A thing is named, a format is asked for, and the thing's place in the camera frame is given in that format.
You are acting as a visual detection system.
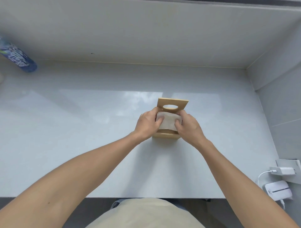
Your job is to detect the white power adapter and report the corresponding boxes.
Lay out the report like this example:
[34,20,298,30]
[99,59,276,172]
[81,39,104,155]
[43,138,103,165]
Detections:
[269,166,296,176]

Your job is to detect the brown paper bag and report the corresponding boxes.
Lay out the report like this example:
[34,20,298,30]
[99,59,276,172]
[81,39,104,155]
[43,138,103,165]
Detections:
[152,98,189,140]

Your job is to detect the white tissue pack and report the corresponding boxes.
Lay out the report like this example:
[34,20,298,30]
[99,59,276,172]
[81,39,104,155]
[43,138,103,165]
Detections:
[156,111,183,131]

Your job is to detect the person's left hand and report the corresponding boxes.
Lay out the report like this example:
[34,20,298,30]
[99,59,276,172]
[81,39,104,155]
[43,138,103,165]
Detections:
[134,110,164,141]

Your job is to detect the blue jeans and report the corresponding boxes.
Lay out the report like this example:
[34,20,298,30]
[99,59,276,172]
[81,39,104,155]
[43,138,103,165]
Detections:
[111,199,127,209]

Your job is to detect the white cable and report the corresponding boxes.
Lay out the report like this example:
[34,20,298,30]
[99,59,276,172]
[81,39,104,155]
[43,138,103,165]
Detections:
[257,171,271,186]

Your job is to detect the blue plastic bottle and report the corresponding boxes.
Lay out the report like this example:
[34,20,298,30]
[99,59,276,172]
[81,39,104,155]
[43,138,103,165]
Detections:
[0,38,37,73]

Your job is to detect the person's right forearm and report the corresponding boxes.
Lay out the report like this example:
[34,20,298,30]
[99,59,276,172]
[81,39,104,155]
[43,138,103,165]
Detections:
[197,139,301,228]

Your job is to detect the person's right hand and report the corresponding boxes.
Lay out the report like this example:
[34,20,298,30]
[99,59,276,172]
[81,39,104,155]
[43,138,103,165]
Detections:
[174,110,207,149]

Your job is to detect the beige shirt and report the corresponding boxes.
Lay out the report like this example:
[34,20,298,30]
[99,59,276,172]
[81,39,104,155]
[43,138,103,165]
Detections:
[85,198,207,228]

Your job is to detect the grey wall socket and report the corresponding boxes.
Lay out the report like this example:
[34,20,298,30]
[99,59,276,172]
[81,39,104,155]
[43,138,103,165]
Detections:
[275,159,301,185]

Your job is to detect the white small device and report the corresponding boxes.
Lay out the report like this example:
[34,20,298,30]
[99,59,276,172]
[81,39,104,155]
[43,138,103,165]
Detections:
[263,180,293,201]

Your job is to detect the person's left forearm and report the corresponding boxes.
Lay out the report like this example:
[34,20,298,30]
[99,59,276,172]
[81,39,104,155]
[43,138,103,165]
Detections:
[0,131,145,228]

